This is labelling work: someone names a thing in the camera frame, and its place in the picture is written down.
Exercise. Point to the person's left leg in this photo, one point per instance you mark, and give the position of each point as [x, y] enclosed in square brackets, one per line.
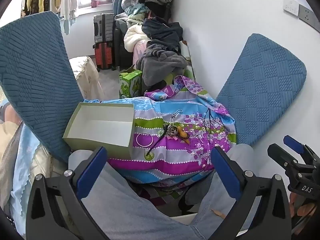
[125, 205]

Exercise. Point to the white wall switch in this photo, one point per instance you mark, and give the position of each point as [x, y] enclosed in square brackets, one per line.
[291, 5]

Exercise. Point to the heap of assorted clothes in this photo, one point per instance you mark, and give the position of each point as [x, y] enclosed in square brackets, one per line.
[147, 2]

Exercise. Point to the leaning framed board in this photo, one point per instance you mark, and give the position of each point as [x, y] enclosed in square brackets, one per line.
[188, 60]

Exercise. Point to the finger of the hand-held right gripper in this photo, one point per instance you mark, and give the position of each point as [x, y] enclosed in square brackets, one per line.
[297, 145]
[282, 156]

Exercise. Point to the black suitcase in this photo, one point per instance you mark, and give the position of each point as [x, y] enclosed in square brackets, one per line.
[123, 50]

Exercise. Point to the person's leg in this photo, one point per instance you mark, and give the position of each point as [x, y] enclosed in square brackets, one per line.
[125, 205]
[217, 205]

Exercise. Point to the green printed carton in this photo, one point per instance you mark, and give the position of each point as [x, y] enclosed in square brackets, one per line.
[130, 85]

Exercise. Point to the white duvet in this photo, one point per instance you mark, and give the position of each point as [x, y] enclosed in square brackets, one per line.
[133, 38]

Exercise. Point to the light blue cloth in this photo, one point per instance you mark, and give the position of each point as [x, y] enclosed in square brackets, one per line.
[25, 170]

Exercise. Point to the white hanging garments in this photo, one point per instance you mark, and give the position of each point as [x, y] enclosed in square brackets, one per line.
[68, 2]

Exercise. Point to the person's right hand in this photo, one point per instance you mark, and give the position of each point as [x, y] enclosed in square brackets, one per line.
[305, 208]

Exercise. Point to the grey suitcase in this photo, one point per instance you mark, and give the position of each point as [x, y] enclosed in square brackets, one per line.
[103, 27]

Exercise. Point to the pale green box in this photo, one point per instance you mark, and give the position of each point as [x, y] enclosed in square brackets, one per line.
[100, 127]

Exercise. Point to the grey wall socket plate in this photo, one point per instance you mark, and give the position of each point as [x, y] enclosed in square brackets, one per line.
[310, 17]

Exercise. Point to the yellow pendant charm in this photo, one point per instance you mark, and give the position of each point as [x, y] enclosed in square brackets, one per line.
[184, 135]

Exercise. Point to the dark navy jacket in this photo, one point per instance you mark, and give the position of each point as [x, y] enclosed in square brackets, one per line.
[162, 32]

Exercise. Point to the light green storage box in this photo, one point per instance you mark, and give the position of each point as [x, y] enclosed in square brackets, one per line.
[168, 80]

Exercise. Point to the cream lace covered basket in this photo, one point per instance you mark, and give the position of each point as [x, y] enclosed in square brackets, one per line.
[85, 76]

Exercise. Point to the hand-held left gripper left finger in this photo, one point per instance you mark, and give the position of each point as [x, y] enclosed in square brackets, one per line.
[92, 171]

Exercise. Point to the person's right leg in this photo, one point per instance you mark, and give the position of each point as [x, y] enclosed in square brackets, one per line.
[217, 205]

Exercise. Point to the floral printed cloth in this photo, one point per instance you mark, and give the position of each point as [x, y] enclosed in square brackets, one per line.
[175, 156]

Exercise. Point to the small pink bow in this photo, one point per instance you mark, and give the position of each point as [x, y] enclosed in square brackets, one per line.
[175, 138]

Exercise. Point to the red suitcase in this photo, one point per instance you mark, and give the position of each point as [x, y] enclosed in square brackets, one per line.
[103, 56]

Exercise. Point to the red hanging garment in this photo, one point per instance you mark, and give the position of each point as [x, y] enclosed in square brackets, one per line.
[94, 3]

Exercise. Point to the grey fleece blanket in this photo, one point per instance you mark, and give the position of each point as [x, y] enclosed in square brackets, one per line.
[160, 62]

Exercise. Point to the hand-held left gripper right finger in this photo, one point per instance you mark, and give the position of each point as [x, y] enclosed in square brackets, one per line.
[225, 172]

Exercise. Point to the silver bangle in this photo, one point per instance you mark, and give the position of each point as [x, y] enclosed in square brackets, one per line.
[136, 140]

